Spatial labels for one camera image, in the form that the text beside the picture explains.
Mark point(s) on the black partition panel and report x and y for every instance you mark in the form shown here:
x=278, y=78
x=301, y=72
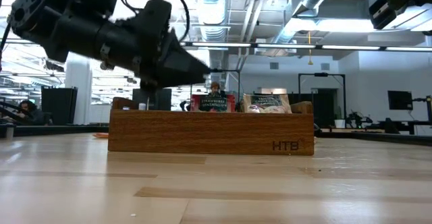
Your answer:
x=59, y=106

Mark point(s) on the orange tea packet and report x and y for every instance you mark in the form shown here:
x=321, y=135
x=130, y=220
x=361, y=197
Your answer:
x=100, y=135

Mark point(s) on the black background robot arm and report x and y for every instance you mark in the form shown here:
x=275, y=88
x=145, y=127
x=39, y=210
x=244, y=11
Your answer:
x=357, y=119

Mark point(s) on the white cup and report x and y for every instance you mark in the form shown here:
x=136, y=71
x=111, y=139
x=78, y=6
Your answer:
x=339, y=123

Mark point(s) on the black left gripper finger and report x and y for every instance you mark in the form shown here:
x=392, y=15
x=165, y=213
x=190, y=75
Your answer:
x=179, y=72
x=179, y=47

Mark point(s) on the black rig frame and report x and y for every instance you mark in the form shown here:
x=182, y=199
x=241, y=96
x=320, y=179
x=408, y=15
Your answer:
x=233, y=70
x=320, y=74

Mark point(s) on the white pillar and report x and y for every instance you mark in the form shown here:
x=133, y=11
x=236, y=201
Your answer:
x=78, y=96

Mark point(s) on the long light strip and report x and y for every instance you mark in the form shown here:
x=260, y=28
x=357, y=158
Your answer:
x=287, y=46

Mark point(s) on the person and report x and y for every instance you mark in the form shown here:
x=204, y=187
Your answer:
x=215, y=88
x=28, y=113

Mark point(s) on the green white snack packet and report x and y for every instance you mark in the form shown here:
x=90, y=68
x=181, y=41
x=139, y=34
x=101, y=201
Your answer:
x=268, y=102

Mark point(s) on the wooden tea box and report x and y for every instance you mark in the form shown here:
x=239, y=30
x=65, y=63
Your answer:
x=202, y=133

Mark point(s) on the small black monitor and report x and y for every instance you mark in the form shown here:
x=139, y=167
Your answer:
x=400, y=100

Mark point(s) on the small grey cylinder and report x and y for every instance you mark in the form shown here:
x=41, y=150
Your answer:
x=9, y=131

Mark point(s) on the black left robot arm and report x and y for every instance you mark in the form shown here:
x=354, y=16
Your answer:
x=50, y=21

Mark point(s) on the red tea packet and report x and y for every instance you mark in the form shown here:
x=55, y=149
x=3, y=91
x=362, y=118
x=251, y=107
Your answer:
x=212, y=103

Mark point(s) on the black desk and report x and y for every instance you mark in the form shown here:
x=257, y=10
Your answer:
x=405, y=124

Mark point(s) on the yellow hanging pendant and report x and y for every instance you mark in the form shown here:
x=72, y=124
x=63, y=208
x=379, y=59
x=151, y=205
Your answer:
x=310, y=61

